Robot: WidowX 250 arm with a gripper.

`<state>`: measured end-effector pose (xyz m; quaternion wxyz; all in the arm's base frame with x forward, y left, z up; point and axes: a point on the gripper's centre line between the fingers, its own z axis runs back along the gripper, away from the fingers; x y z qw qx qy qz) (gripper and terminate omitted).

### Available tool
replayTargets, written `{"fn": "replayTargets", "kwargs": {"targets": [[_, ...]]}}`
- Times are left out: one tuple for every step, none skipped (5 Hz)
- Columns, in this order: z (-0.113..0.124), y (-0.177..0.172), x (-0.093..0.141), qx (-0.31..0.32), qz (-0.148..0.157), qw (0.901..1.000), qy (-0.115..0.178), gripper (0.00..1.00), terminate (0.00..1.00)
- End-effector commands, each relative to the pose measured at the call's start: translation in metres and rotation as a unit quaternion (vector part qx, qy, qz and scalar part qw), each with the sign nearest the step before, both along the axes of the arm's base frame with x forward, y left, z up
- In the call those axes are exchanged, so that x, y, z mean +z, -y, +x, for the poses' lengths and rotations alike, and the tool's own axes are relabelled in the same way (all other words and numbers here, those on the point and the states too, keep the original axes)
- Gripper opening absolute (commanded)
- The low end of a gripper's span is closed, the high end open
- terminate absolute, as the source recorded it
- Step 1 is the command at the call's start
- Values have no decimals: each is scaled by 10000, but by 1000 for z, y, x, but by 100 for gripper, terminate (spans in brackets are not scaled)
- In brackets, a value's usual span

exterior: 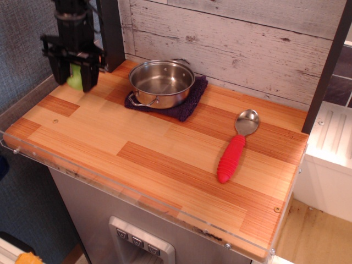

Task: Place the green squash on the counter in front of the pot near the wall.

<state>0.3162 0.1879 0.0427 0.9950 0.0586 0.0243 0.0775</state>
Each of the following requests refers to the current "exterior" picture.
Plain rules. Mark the yellow object bottom left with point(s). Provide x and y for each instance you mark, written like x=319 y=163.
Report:
x=24 y=258

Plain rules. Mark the green toy squash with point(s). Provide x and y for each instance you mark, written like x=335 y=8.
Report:
x=74 y=80

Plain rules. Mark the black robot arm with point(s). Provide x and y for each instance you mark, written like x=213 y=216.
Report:
x=74 y=8

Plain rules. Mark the dark right post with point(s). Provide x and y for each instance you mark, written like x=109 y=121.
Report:
x=332 y=59

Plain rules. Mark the purple knitted cloth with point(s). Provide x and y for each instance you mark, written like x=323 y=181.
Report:
x=181 y=112

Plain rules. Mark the grey toy fridge cabinet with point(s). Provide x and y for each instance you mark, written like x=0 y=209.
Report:
x=90 y=209

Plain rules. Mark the red-handled metal spoon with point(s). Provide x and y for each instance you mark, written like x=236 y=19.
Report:
x=246 y=123

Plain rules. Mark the clear acrylic edge guard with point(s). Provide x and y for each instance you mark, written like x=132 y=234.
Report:
x=174 y=176

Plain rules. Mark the silver dispenser panel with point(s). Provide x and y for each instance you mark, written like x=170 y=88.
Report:
x=134 y=245

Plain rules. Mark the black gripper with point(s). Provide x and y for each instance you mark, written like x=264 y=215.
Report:
x=75 y=43

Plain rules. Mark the white toy sink unit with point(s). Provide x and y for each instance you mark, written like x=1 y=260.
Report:
x=324 y=181

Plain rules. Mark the stainless steel pot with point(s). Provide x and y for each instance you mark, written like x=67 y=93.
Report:
x=161 y=84

